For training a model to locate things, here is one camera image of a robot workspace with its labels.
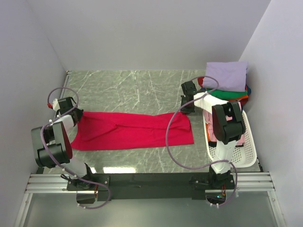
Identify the crimson red t shirt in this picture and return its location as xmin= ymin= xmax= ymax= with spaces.
xmin=71 ymin=112 xmax=194 ymax=151

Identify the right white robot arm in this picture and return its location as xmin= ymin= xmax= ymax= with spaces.
xmin=181 ymin=81 xmax=246 ymax=189

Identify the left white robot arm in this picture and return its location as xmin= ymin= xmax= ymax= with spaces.
xmin=31 ymin=97 xmax=95 ymax=190

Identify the folded dark red t shirt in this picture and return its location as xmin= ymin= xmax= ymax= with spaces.
xmin=197 ymin=77 xmax=251 ymax=105

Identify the pink t shirt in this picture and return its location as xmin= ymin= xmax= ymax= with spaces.
xmin=204 ymin=110 xmax=245 ymax=148

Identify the folded green t shirt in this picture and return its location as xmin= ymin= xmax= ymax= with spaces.
xmin=205 ymin=87 xmax=248 ymax=100

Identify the folded lavender t shirt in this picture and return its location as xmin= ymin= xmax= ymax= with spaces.
xmin=202 ymin=61 xmax=248 ymax=92

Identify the orange garment in basket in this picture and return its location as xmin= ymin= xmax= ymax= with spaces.
xmin=205 ymin=123 xmax=216 ymax=142

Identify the white perforated laundry basket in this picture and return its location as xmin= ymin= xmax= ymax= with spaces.
xmin=203 ymin=111 xmax=258 ymax=168

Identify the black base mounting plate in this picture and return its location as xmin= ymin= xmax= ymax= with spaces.
xmin=67 ymin=172 xmax=236 ymax=204

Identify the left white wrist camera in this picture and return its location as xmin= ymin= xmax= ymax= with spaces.
xmin=47 ymin=98 xmax=60 ymax=111

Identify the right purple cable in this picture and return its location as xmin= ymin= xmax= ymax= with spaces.
xmin=165 ymin=75 xmax=238 ymax=208

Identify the aluminium extrusion rail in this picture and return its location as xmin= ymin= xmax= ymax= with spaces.
xmin=25 ymin=172 xmax=276 ymax=194

